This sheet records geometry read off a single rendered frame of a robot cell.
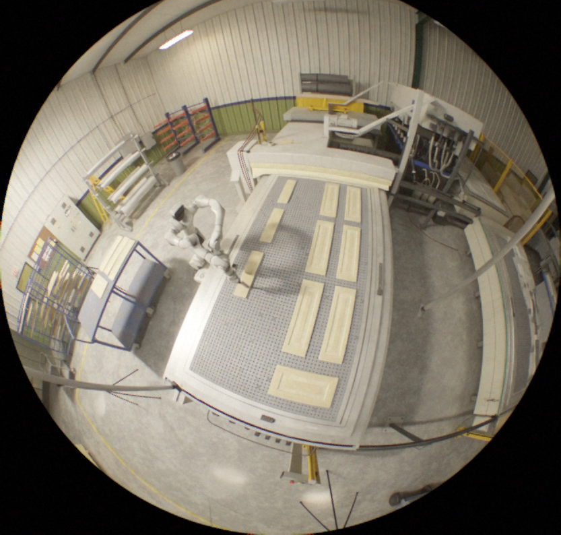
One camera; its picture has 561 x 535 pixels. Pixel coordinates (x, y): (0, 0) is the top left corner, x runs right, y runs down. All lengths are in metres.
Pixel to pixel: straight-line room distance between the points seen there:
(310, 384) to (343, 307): 0.69
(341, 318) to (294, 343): 0.44
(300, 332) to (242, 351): 0.51
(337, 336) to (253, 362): 0.71
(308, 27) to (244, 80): 2.97
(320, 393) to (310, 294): 0.85
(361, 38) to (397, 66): 1.31
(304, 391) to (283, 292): 0.87
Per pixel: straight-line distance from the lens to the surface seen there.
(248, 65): 7.35
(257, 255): 1.81
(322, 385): 1.52
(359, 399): 1.63
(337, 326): 1.53
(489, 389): 3.54
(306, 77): 5.99
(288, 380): 1.50
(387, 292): 1.81
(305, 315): 1.52
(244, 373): 1.58
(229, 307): 1.68
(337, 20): 6.88
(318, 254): 1.76
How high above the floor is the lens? 2.38
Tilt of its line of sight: 57 degrees down
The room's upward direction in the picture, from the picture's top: 11 degrees counter-clockwise
